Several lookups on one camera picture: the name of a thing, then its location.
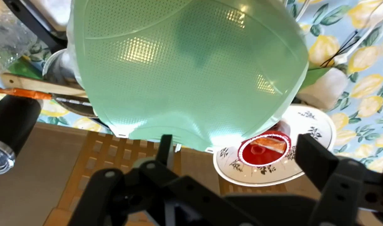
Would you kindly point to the lemon print tablecloth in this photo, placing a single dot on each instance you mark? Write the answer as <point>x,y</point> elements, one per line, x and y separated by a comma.
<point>366,83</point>

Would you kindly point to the wooden lattice back chair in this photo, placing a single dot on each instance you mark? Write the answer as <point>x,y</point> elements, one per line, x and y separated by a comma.
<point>110,155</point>

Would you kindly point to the green packet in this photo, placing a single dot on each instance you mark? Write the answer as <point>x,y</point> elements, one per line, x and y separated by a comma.
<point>25,69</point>

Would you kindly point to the shiny metal kettle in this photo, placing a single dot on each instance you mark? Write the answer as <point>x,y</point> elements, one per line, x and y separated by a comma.
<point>65,71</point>

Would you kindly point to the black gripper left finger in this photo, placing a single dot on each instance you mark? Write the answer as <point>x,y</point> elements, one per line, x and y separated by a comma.
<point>97,201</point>

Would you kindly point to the light wooden slat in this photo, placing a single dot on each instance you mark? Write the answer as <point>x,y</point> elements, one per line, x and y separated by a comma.
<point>60,87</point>

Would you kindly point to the orange strip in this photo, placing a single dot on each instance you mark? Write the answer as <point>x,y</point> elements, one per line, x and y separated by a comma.
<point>22,93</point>

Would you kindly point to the clear plastic water bottle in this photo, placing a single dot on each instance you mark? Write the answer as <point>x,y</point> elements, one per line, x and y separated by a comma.
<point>10,42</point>

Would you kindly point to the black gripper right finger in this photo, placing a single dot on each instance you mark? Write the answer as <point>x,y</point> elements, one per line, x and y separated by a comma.
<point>339,189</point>

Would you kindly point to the red bowl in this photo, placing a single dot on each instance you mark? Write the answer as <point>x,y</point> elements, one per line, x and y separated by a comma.
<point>261,155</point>

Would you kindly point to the black cylinder with lens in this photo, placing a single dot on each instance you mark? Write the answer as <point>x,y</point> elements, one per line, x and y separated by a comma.
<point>12,126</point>

